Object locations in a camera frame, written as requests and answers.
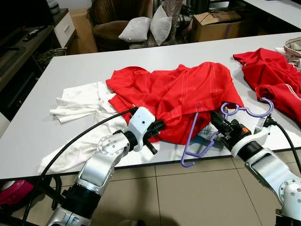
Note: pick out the purple plastic hanger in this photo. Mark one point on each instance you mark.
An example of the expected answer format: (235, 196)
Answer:
(256, 114)

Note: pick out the plain red shirt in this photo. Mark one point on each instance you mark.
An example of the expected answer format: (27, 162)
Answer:
(178, 94)

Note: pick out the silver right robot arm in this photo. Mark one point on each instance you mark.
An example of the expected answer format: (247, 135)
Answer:
(268, 169)

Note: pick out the red white striped garment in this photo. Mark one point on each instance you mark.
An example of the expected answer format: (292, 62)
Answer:
(268, 70)

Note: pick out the white cotton shirt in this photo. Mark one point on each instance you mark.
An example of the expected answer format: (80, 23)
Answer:
(80, 101)

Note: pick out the open brown cardboard box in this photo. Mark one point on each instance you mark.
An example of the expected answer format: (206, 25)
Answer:
(216, 27)

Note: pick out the wide grey pillow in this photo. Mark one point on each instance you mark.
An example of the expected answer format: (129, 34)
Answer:
(135, 29)

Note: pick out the beige crumpled garment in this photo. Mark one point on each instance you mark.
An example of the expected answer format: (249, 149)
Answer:
(292, 47)

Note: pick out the narrow grey pillow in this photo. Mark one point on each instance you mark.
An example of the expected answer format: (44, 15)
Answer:
(161, 24)

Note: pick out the brown armchair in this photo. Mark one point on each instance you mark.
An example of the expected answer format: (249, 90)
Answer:
(106, 30)

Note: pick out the patterned grey curtain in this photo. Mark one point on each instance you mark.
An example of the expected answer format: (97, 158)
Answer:
(174, 14)

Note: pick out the white drawer cabinet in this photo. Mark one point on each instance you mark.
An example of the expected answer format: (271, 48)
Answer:
(63, 29)

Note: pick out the magenta round appliance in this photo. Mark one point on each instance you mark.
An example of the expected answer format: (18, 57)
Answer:
(14, 193)

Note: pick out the black remote control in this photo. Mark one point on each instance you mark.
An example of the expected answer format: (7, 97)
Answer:
(34, 34)

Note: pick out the black TV stand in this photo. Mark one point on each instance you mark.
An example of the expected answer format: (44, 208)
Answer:
(14, 61)

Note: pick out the grey white jar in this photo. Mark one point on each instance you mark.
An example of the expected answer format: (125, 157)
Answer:
(52, 5)

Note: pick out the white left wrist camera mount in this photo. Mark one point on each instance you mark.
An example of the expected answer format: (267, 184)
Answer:
(141, 125)

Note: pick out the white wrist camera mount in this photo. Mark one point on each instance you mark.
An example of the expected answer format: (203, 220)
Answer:
(141, 125)
(254, 139)

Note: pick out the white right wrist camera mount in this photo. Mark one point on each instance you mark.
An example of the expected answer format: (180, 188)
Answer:
(254, 139)

